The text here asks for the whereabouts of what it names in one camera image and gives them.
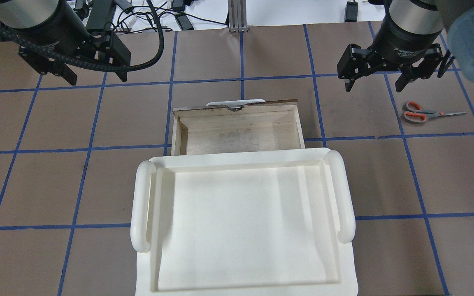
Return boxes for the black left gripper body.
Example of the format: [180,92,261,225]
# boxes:
[18,8,130,66]

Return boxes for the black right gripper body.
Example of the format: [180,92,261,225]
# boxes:
[337,25,455,79]

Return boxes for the orange grey handled scissors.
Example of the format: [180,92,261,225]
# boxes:
[401,101,466,124]

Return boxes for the wooden drawer with white handle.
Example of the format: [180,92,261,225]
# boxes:
[170,99,305,156]

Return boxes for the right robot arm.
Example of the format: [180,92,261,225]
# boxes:
[337,0,474,92]

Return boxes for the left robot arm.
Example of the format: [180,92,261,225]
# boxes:
[0,0,130,86]

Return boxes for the black power adapter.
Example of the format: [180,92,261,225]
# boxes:
[344,0,358,22]

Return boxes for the white plastic tray lid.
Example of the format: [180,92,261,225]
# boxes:
[130,148,359,296]

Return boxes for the black braided cable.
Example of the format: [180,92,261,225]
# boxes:
[0,0,165,73]

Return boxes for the aluminium frame post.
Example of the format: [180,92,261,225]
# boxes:
[228,0,249,33]

